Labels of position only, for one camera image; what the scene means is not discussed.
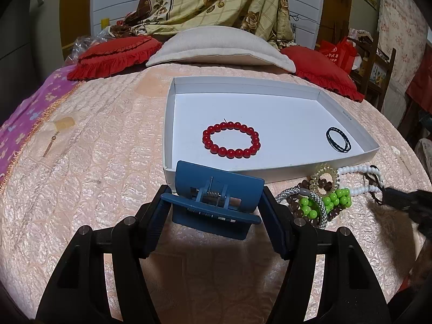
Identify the red bead bracelet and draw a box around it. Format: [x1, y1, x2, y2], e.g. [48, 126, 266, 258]
[202, 121, 261, 158]

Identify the blue hair claw clip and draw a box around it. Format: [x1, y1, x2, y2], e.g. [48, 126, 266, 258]
[161, 161, 265, 241]

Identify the grey cabinet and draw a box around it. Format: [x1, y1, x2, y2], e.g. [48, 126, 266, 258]
[0, 0, 63, 88]

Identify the pink floral curtain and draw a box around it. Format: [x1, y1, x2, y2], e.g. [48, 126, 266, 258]
[376, 0, 432, 125]

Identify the purple patterned blanket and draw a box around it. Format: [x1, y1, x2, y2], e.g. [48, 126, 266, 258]
[0, 65, 80, 183]

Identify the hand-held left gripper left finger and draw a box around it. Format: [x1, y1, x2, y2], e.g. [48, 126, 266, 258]
[35, 184, 173, 324]

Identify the beige pillow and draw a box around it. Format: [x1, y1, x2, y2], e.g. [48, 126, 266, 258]
[146, 26, 297, 73]

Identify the white shallow cardboard tray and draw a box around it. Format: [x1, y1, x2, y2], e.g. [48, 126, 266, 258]
[163, 76, 381, 193]

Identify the grey braided cord bracelet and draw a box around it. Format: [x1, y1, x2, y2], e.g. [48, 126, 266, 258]
[275, 185, 329, 228]

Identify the red shopping bag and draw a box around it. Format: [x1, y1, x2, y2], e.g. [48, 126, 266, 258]
[319, 36, 357, 74]

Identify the brown bead bracelet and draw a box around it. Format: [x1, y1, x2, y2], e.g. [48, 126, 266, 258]
[292, 175, 341, 228]

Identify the floral yellow blanket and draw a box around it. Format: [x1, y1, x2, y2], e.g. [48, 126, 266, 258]
[103, 0, 299, 49]

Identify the white bead bracelet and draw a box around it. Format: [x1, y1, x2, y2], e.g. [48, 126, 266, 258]
[337, 164, 385, 198]

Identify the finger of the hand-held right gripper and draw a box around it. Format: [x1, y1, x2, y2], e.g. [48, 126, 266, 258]
[383, 187, 432, 240]

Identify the red ruffled pillow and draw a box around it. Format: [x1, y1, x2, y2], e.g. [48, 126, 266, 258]
[67, 36, 163, 82]
[280, 46, 365, 103]

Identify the green bead bracelet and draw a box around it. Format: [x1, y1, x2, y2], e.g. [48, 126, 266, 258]
[299, 189, 352, 219]

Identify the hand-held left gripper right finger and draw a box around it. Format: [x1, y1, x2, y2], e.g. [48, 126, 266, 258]
[259, 185, 394, 324]

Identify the clear plastic bag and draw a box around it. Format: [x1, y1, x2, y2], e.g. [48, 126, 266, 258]
[66, 35, 102, 65]

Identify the gold spiral hair tie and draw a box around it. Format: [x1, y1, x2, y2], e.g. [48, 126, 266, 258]
[310, 164, 340, 194]

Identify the black braided hair tie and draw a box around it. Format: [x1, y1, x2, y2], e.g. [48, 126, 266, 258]
[326, 127, 352, 153]

